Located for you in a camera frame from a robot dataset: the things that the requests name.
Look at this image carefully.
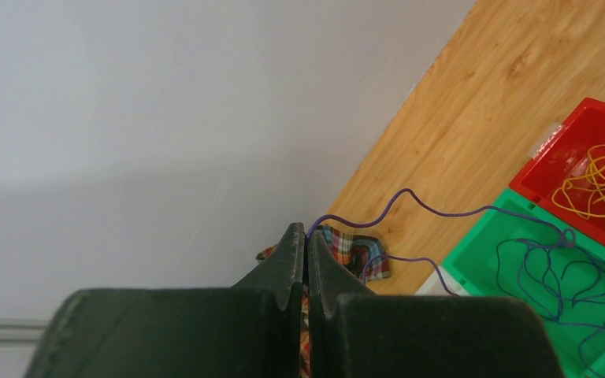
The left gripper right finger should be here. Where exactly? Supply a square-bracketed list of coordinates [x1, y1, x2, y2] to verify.
[306, 232, 563, 377]

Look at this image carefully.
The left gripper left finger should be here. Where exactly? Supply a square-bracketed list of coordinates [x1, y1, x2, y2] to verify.
[25, 223, 305, 377]

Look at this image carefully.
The purple cable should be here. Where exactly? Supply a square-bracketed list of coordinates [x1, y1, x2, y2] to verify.
[305, 187, 605, 378]

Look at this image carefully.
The plaid cloth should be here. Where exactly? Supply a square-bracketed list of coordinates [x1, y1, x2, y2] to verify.
[254, 224, 392, 377]

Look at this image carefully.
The white plastic bin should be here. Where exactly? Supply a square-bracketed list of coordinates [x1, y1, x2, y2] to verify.
[415, 267, 470, 296]

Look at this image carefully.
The green plastic bin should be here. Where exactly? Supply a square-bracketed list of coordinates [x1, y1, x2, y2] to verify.
[443, 189, 605, 377]

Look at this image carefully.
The red plastic bin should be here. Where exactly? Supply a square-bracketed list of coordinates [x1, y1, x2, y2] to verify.
[509, 98, 605, 246]

